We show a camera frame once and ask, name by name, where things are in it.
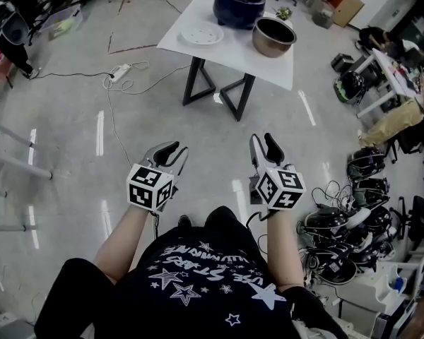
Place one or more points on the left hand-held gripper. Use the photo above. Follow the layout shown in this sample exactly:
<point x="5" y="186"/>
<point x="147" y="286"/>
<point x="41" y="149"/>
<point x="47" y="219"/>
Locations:
<point x="146" y="189"/>

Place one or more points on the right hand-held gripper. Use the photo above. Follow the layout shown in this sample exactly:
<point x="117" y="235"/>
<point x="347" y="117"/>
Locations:
<point x="281" y="187"/>

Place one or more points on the metal pot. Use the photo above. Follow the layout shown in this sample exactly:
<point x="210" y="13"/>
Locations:
<point x="272" y="42"/>

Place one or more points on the white steamer tray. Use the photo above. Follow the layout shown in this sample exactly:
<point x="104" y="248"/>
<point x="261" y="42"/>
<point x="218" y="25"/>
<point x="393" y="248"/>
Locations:
<point x="201" y="34"/>

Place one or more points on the dark blue rice cooker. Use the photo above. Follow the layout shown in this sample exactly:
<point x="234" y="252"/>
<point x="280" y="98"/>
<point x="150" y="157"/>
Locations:
<point x="238" y="9"/>

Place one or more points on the person's left forearm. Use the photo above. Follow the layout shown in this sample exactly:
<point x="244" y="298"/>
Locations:
<point x="122" y="242"/>

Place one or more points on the person's right forearm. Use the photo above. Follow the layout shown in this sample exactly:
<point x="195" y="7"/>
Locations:
<point x="284" y="249"/>

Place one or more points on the person's black shoe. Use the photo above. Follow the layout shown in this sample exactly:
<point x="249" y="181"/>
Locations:
<point x="184" y="222"/>

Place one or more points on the white paper scrap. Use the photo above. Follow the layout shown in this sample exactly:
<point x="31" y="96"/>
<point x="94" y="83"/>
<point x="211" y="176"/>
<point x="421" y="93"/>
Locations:
<point x="217" y="98"/>

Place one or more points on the white table with black legs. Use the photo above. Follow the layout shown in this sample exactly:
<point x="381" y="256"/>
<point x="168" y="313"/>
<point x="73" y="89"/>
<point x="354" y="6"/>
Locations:
<point x="240" y="58"/>

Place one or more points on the white power strip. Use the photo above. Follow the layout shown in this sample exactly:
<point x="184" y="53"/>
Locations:
<point x="120" y="72"/>

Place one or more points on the pile of black round appliances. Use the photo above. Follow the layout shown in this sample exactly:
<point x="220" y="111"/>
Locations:
<point x="342" y="238"/>

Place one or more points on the brown paper sheet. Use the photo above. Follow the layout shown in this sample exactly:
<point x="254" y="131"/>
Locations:
<point x="392" y="124"/>

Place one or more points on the person's black star-print shirt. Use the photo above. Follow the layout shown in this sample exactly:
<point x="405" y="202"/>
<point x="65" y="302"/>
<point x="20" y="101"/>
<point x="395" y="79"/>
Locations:
<point x="205" y="288"/>

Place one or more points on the small potted plant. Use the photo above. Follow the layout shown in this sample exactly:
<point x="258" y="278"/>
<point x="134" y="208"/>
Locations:
<point x="284" y="14"/>

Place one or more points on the white desk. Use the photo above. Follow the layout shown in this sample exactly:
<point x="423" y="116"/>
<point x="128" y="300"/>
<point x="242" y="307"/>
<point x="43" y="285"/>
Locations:
<point x="392" y="72"/>

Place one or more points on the black mesh chair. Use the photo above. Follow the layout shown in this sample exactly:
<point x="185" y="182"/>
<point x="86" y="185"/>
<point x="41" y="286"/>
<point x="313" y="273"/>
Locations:
<point x="418" y="217"/>

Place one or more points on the clear plastic storage bin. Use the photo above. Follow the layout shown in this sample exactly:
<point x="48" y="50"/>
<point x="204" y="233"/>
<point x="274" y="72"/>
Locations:
<point x="61" y="21"/>

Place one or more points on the white foam packing boxes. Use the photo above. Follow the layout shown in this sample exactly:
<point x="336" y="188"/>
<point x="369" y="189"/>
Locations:
<point x="371" y="295"/>

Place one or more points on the white metal table frame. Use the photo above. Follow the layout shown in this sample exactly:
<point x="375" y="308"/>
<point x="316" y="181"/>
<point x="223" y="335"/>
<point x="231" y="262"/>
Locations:
<point x="7" y="161"/>

